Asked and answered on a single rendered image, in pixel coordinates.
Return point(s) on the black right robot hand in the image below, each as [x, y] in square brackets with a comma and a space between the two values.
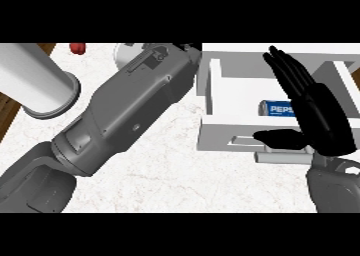
[321, 120]

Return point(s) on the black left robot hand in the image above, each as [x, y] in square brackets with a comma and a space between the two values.
[192, 45]

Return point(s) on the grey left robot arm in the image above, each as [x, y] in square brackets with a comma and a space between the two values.
[129, 100]

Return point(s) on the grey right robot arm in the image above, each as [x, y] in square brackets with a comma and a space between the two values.
[338, 190]

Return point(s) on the blue soda can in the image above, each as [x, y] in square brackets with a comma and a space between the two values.
[276, 108]

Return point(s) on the white open drawer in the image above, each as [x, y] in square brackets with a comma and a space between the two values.
[236, 90]

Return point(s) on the white round plate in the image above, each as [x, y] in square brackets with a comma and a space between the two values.
[123, 55]

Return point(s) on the white cabinet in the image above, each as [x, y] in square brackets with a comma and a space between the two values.
[310, 48]

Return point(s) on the small red object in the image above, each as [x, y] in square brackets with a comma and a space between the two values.
[78, 48]

